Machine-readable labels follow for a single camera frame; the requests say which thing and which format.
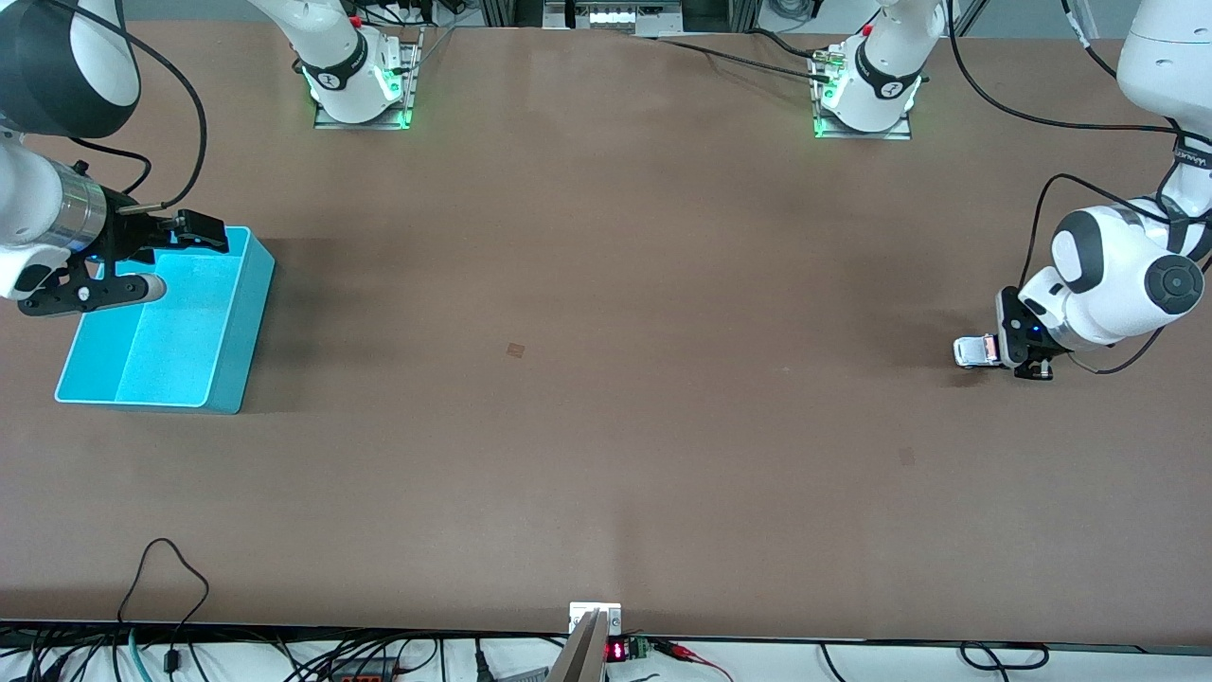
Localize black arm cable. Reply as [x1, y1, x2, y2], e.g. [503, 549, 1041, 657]
[43, 0, 208, 215]
[945, 0, 1212, 376]

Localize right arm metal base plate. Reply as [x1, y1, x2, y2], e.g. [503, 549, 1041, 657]
[313, 27, 419, 131]

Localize white toy jeep black roof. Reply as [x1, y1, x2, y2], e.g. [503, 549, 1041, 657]
[954, 335, 1003, 369]

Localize lit rack device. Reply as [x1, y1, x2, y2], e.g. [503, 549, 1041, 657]
[543, 0, 685, 32]

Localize grey metal camera bar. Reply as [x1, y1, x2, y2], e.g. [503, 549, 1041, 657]
[546, 609, 610, 682]

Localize long black base cable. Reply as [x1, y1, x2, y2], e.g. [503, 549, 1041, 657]
[633, 33, 836, 84]

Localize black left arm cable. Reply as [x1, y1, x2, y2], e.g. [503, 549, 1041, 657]
[945, 0, 1212, 376]

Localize red clip lead wires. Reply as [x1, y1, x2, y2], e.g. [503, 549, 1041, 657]
[651, 639, 736, 682]

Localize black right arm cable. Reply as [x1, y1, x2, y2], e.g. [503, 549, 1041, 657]
[43, 0, 208, 215]

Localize turquoise plastic bin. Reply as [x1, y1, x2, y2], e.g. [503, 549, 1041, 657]
[54, 225, 276, 415]

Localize short black base cable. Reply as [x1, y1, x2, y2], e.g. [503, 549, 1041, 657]
[746, 28, 829, 63]

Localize black box orange buttons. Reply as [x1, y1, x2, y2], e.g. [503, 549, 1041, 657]
[327, 660, 403, 682]

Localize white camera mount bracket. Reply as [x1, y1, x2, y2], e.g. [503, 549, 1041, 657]
[569, 602, 623, 636]

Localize black coiled cable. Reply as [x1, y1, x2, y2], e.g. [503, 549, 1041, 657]
[958, 641, 1050, 673]

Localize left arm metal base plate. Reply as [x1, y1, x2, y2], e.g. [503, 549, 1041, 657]
[811, 47, 913, 141]

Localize thin black looped cable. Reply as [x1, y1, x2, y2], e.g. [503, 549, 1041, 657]
[116, 538, 211, 675]

